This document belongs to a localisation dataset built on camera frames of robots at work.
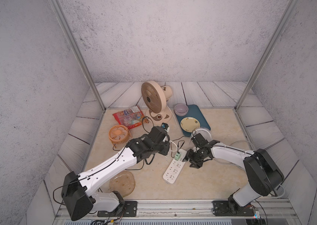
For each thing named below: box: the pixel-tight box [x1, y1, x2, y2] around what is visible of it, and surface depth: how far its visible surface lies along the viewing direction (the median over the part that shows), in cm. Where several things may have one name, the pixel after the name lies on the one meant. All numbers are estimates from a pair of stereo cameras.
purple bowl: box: [173, 103, 189, 117], surface depth 117 cm
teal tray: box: [175, 104, 212, 138], surface depth 114 cm
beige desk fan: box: [141, 80, 173, 124], surface depth 98 cm
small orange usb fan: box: [108, 124, 133, 149], surface depth 98 cm
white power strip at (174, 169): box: [162, 148, 188, 185], surface depth 86 cm
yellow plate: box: [180, 116, 201, 133], surface depth 112 cm
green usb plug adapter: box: [174, 152, 182, 161], surface depth 88 cm
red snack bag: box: [112, 105, 150, 130], surface depth 112 cm
